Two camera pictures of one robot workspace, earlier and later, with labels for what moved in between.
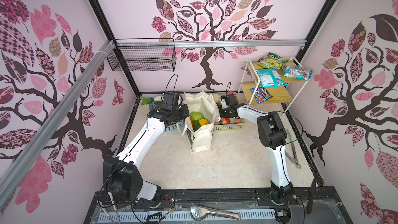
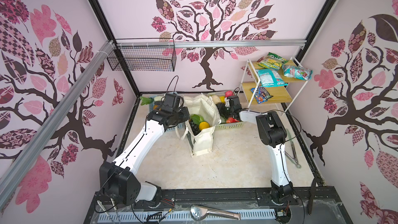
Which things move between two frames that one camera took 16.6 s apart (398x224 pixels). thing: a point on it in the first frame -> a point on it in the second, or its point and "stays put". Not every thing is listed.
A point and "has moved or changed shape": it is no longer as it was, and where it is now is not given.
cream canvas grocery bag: x=204 y=103 stays put
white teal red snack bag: x=298 y=72 stays put
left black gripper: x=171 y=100 stays put
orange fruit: x=203 y=122 has moved or changed shape
